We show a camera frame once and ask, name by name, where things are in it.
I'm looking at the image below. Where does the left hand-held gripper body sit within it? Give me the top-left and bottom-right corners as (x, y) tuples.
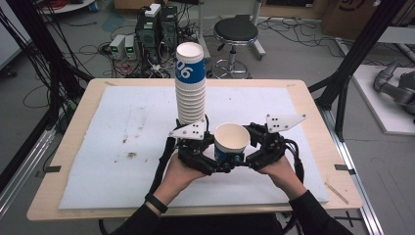
(167, 119), (217, 176)

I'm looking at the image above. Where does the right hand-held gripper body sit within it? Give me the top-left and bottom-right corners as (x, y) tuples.
(246, 114), (307, 171)

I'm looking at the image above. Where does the black wire cup holder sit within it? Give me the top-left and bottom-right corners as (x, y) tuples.
(175, 114), (210, 132)

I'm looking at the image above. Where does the blue label paper cup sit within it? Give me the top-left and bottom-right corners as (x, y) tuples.
(213, 121), (252, 165)

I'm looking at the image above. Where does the stack of white paper cups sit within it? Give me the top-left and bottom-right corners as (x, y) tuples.
(174, 41), (208, 127)

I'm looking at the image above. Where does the person's left hand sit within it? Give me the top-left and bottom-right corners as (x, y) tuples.
(152, 152), (209, 208)

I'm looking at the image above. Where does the person's right hand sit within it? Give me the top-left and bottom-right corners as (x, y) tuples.
(256, 155), (308, 202)

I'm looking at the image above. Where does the person's dark clothing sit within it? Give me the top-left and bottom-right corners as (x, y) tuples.
(153, 212), (285, 235)

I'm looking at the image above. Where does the black wristband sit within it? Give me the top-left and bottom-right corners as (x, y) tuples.
(144, 192), (169, 215)

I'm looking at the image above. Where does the black tape piece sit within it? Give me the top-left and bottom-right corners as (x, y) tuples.
(334, 164), (357, 176)
(43, 164), (63, 174)

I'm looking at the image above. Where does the thin wooden strip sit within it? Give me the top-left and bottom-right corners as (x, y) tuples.
(324, 181), (350, 206)

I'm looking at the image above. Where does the white foam mat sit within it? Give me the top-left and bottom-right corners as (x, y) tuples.
(58, 85), (330, 211)

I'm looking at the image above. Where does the black tape cross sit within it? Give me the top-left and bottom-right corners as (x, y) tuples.
(334, 211), (364, 228)

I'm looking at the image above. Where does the black round stool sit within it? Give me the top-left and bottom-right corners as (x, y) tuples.
(210, 17), (259, 80)

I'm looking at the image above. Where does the white floor platform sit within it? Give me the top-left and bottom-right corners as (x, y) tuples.
(351, 64), (415, 136)

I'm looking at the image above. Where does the black computer tower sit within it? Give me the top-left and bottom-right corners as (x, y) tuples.
(160, 5), (179, 50)
(134, 13), (161, 64)

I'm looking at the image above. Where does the grey power supply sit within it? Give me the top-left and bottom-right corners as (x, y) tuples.
(109, 34), (127, 61)
(124, 34), (139, 61)

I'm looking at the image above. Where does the white box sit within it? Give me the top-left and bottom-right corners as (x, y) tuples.
(144, 3), (162, 19)

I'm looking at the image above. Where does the cardboard box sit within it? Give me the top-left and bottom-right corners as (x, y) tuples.
(321, 0), (415, 41)

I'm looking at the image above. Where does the white round table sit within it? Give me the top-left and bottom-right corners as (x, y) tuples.
(38, 0), (96, 15)

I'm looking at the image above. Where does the right hand-held gripper cable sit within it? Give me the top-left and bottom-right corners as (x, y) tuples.
(283, 138), (306, 184)

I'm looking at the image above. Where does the hand-held gripper cable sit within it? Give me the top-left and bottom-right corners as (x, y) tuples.
(283, 138), (306, 184)
(147, 136), (178, 198)

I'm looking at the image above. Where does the left hand-held gripper cable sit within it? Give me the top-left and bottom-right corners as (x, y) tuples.
(147, 136), (178, 198)

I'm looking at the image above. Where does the aluminium rail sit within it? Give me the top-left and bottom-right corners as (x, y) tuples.
(319, 107), (386, 235)
(0, 126), (57, 217)

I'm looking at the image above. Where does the black frame post with cables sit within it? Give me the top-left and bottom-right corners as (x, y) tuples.
(0, 0), (94, 135)

